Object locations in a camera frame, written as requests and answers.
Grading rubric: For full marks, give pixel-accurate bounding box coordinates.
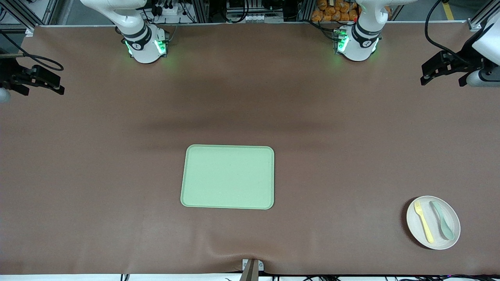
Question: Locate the beige round plate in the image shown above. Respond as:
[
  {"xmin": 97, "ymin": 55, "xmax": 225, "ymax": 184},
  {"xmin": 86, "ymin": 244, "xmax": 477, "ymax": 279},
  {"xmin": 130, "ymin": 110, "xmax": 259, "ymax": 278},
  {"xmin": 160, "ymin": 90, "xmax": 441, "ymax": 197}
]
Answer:
[{"xmin": 406, "ymin": 196, "xmax": 461, "ymax": 250}]

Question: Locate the white terminal block row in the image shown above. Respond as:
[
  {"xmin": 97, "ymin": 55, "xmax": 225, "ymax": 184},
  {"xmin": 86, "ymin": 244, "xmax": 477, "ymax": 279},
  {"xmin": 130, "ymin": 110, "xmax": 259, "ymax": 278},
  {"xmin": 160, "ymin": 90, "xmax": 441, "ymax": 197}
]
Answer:
[{"xmin": 230, "ymin": 14, "xmax": 263, "ymax": 23}]

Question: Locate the brown table mat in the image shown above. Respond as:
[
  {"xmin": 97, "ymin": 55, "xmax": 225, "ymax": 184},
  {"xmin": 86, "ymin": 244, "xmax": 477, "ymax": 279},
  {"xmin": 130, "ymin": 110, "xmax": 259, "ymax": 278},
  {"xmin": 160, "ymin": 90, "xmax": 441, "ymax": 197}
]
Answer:
[{"xmin": 0, "ymin": 21, "xmax": 500, "ymax": 276}]

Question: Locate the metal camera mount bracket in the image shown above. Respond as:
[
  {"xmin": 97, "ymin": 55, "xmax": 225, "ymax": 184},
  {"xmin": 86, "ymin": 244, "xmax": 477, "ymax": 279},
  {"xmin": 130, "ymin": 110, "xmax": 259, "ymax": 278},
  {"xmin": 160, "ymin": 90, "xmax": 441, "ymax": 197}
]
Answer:
[{"xmin": 241, "ymin": 258, "xmax": 264, "ymax": 281}]

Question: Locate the orange packaged food pile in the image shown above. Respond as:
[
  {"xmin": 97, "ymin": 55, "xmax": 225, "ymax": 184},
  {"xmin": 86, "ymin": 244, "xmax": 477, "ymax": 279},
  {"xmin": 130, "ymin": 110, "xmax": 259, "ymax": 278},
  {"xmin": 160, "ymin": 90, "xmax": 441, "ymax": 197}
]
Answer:
[{"xmin": 311, "ymin": 0, "xmax": 360, "ymax": 22}]

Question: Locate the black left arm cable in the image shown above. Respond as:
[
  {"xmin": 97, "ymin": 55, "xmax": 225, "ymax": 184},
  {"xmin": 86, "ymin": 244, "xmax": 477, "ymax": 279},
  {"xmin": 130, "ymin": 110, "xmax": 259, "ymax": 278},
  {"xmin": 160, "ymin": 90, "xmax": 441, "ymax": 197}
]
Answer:
[{"xmin": 425, "ymin": 0, "xmax": 475, "ymax": 67}]

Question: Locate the yellow plastic fork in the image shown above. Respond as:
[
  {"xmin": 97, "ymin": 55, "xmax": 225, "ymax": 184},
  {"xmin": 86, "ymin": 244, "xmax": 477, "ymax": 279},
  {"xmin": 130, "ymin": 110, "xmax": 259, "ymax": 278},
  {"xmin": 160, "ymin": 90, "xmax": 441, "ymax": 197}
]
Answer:
[{"xmin": 414, "ymin": 200, "xmax": 435, "ymax": 244}]

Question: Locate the aluminium frame post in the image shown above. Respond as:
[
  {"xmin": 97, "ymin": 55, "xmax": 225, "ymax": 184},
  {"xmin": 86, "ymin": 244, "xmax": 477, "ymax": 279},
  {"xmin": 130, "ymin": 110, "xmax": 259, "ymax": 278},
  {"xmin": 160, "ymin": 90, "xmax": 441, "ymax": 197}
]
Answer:
[
  {"xmin": 193, "ymin": 0, "xmax": 209, "ymax": 23},
  {"xmin": 299, "ymin": 0, "xmax": 313, "ymax": 22}
]

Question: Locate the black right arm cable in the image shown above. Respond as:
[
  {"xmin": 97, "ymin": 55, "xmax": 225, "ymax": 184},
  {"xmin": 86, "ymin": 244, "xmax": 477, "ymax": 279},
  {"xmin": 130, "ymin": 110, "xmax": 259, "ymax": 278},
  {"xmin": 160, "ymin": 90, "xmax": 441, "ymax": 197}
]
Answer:
[{"xmin": 0, "ymin": 30, "xmax": 64, "ymax": 72}]

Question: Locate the pale green plastic spoon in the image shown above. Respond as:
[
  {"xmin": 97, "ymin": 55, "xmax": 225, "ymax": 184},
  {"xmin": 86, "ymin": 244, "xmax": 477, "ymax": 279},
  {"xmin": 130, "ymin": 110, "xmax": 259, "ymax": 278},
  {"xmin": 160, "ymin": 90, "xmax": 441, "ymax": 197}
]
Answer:
[{"xmin": 429, "ymin": 201, "xmax": 455, "ymax": 241}]

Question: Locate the white power strip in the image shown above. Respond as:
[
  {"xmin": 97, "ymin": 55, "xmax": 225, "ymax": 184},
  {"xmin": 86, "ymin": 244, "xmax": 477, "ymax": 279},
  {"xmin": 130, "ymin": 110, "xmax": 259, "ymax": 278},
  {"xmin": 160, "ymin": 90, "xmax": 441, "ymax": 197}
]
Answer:
[{"xmin": 155, "ymin": 3, "xmax": 185, "ymax": 17}]

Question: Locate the light green rectangular tray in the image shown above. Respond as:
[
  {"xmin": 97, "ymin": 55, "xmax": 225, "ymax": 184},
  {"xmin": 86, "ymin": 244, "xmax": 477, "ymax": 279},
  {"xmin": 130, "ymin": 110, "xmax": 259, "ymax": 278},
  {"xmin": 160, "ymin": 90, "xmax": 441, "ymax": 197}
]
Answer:
[{"xmin": 180, "ymin": 144, "xmax": 275, "ymax": 210}]

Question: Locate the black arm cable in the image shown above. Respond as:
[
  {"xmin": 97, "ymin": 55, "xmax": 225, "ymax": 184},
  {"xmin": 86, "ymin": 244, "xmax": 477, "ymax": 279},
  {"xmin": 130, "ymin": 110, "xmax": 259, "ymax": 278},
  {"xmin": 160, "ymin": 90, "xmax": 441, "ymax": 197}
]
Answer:
[
  {"xmin": 0, "ymin": 30, "xmax": 64, "ymax": 72},
  {"xmin": 425, "ymin": 0, "xmax": 475, "ymax": 67}
]

